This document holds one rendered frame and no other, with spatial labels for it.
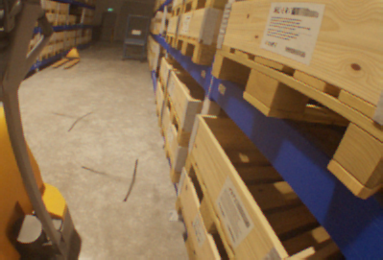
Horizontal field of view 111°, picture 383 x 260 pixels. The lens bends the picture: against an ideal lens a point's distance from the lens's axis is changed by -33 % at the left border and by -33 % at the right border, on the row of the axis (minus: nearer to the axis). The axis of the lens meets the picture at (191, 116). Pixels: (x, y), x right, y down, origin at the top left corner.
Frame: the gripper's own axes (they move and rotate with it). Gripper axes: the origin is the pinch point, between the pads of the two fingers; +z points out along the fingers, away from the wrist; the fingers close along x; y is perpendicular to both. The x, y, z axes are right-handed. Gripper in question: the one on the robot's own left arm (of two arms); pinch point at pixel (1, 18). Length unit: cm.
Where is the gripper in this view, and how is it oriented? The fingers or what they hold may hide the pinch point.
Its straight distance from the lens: 50.5
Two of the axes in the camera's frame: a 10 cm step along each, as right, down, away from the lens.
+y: 0.3, -7.9, 6.2
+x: -8.6, -3.4, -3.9
